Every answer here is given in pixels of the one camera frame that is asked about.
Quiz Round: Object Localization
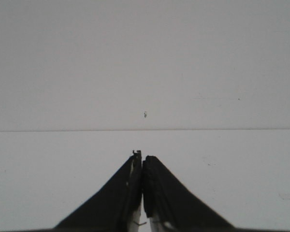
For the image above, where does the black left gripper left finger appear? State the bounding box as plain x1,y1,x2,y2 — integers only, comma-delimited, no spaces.
55,150,142,229

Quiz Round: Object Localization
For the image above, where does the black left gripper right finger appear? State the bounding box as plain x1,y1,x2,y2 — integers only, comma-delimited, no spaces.
142,156,234,229

